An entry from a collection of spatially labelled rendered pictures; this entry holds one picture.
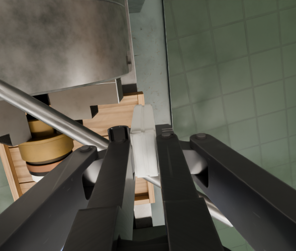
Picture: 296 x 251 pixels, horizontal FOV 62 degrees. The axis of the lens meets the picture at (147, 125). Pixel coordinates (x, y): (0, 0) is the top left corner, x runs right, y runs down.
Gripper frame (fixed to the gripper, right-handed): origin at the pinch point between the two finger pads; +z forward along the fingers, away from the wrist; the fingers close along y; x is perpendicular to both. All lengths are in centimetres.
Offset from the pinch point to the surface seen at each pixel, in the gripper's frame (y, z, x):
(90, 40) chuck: -5.2, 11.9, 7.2
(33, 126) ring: -17.3, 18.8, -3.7
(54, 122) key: -6.1, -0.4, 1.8
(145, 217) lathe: -4, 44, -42
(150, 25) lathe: 4, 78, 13
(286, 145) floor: 90, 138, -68
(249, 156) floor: 65, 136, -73
